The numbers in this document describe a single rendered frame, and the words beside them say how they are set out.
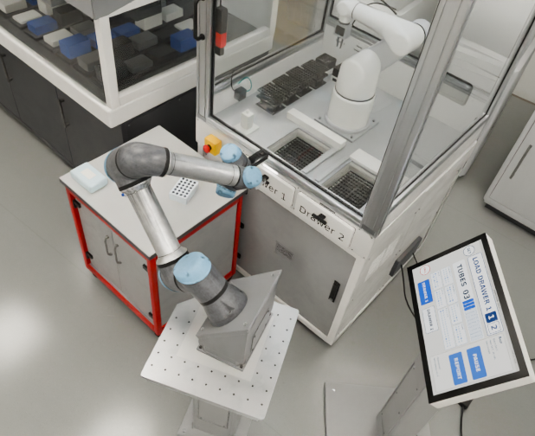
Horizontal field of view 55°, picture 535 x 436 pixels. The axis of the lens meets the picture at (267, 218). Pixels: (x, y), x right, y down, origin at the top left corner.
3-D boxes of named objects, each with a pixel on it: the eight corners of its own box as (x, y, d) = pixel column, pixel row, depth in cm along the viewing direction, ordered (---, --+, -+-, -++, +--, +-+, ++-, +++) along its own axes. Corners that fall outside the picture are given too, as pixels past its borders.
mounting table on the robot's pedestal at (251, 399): (260, 432, 177) (263, 420, 169) (142, 389, 183) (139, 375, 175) (295, 325, 207) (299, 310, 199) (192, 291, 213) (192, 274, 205)
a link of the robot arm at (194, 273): (209, 304, 164) (182, 275, 159) (190, 301, 175) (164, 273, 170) (232, 277, 170) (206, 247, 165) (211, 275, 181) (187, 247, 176)
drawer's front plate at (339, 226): (346, 248, 214) (352, 231, 206) (293, 210, 226) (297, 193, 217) (349, 246, 215) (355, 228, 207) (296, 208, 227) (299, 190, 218)
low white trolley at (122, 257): (158, 347, 264) (149, 256, 208) (85, 276, 288) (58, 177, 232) (237, 282, 296) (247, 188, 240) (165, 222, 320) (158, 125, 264)
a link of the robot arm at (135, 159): (131, 132, 153) (265, 162, 181) (118, 138, 162) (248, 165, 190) (127, 170, 152) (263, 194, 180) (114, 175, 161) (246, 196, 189)
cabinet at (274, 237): (331, 355, 271) (368, 263, 212) (196, 245, 311) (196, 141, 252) (420, 256, 324) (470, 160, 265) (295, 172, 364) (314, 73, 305)
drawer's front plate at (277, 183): (289, 208, 227) (293, 189, 218) (241, 173, 238) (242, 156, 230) (292, 205, 228) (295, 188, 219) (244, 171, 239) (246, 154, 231)
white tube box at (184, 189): (186, 205, 229) (186, 199, 226) (169, 199, 230) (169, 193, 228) (198, 187, 237) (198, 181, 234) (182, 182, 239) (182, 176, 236)
